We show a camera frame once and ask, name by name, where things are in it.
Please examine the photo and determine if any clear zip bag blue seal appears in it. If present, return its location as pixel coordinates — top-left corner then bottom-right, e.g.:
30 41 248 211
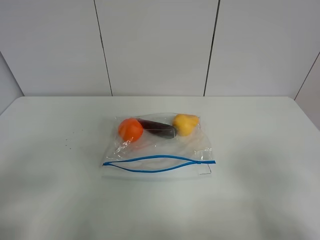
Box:
100 112 216 177

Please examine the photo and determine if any dark purple eggplant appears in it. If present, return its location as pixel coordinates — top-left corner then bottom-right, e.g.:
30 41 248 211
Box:
137 118 178 139

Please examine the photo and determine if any yellow pear fruit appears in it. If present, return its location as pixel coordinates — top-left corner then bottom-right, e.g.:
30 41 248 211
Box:
172 114 200 137

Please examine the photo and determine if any orange round fruit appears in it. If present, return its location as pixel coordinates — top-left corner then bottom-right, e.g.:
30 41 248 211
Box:
117 118 144 143

